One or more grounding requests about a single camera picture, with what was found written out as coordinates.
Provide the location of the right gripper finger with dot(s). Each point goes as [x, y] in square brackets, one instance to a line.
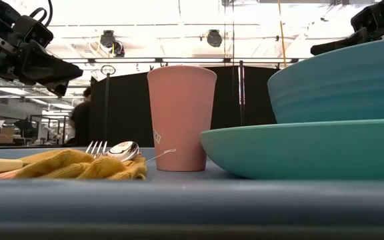
[342, 41]

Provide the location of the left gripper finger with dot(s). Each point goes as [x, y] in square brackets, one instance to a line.
[59, 89]
[52, 68]

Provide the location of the blue bowl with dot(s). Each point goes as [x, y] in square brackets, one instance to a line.
[345, 86]

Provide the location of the yellow cloth napkin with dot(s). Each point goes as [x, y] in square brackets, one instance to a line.
[78, 166]

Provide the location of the teal green plate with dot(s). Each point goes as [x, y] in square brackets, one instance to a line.
[312, 150]

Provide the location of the pink cup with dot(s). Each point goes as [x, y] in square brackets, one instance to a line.
[182, 116]

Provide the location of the person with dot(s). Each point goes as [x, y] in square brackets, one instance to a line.
[82, 123]

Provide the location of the black ceiling lamp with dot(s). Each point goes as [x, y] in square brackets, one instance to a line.
[214, 37]
[107, 38]

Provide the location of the black partition screen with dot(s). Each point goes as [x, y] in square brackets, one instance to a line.
[125, 110]

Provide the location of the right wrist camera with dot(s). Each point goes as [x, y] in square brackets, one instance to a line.
[364, 18]

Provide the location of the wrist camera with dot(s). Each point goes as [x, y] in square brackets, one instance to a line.
[37, 31]
[364, 18]

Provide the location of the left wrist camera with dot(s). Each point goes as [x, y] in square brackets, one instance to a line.
[37, 31]

